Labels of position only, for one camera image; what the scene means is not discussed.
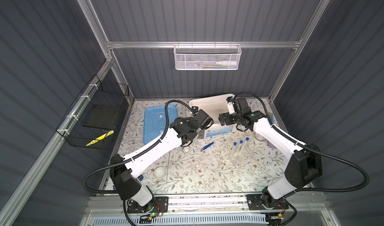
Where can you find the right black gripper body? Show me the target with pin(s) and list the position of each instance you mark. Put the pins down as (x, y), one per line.
(238, 118)

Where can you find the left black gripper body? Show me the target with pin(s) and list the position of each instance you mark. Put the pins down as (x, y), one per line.
(196, 133)

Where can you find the white plastic storage bin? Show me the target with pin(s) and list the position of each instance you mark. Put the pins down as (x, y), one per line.
(213, 106)

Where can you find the blue capped test tube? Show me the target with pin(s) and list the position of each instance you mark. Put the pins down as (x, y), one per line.
(234, 150)
(241, 144)

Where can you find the blue plastic tweezers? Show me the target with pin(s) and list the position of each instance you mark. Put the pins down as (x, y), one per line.
(207, 146)

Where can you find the clear test tube rack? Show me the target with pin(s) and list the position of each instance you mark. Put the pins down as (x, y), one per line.
(244, 155)

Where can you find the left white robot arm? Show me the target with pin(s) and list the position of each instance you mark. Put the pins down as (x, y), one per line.
(126, 176)

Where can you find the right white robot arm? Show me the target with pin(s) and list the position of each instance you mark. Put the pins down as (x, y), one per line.
(303, 167)

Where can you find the clear tape roll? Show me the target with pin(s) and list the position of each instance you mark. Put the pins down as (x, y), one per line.
(259, 137)

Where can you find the grey eyeglass case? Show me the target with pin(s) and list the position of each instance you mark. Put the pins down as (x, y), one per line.
(271, 145)

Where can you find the blue plastic bin lid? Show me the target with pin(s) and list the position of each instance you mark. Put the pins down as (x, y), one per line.
(154, 123)

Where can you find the white round dish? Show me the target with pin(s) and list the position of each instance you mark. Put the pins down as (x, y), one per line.
(160, 172)

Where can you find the yellow black striped item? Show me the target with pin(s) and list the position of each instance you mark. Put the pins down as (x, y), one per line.
(100, 138)

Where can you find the black pad in basket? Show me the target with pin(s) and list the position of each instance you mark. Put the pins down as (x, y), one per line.
(100, 117)

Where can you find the white wire mesh basket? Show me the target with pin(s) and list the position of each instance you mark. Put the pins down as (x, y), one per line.
(207, 57)

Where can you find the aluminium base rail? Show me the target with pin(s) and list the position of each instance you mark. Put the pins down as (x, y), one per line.
(215, 201)

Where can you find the black wire wall basket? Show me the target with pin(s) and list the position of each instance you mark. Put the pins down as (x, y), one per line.
(98, 92)

